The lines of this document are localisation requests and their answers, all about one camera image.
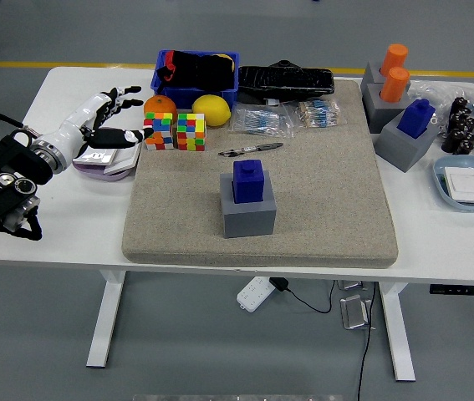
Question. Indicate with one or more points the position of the clear bag blue resistors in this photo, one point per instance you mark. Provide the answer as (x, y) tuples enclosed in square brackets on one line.
[(261, 119)]

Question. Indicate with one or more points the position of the white table leg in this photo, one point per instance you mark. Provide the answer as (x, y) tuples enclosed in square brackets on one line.
[(399, 334), (107, 317)]

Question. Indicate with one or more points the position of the grey seal holder block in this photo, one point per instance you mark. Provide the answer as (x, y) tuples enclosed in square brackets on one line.
[(399, 148), (372, 75), (380, 115), (249, 219)]

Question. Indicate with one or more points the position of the white switch panel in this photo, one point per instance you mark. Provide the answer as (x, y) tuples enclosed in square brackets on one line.
[(125, 160), (468, 186)]

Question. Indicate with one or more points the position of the white power strip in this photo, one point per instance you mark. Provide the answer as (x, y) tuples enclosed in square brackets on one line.
[(253, 294)]

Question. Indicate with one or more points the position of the purple tray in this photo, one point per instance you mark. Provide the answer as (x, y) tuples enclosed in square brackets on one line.
[(94, 174)]

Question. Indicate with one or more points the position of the black pen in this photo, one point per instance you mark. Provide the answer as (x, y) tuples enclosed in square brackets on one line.
[(261, 147)]

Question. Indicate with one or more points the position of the yellow object in bin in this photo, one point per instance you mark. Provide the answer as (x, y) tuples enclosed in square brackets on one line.
[(232, 63)]

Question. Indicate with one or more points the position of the clear bag beige resistors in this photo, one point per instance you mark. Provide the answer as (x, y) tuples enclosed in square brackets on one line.
[(318, 113)]

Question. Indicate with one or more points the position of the grey-brown mat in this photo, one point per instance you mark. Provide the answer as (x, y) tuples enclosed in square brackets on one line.
[(324, 200)]

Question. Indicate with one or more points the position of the black plastic-wrapped long case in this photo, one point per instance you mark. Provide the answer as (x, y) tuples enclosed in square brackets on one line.
[(286, 81)]

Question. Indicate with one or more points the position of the colourful puzzle cube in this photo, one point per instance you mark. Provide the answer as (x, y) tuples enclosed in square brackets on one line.
[(191, 131), (162, 133)]

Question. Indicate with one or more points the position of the black cloth bag red trim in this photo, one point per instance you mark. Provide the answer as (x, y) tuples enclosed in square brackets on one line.
[(199, 71)]

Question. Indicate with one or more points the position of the bundle of black capacitors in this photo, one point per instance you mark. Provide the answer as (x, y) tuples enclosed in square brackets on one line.
[(458, 133)]

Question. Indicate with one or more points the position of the blue plastic bin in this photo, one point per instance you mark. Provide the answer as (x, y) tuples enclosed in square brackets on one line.
[(186, 98)]

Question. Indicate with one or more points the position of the black table control panel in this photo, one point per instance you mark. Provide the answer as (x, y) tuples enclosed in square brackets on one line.
[(462, 290)]

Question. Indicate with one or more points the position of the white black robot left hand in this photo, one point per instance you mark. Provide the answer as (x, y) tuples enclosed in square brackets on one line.
[(75, 121)]

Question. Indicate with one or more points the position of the light blue tray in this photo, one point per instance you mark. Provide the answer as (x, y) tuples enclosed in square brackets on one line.
[(439, 179)]

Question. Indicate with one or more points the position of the blue square seal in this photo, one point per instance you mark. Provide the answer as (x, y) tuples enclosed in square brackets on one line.
[(248, 184), (415, 119)]

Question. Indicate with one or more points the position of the orange fruit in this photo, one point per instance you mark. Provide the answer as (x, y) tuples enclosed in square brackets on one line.
[(159, 104)]

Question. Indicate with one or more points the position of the orange cylinder seal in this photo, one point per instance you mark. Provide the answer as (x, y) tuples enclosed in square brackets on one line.
[(394, 58), (394, 85)]

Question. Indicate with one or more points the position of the silver metal foot pedal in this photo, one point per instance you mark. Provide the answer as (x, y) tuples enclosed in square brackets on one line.
[(351, 285), (355, 311)]

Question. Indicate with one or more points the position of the yellow lemon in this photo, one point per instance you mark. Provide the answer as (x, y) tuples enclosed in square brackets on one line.
[(211, 109)]

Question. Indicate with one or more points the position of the white socket panel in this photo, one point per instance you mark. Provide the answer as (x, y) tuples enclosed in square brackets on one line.
[(94, 158)]

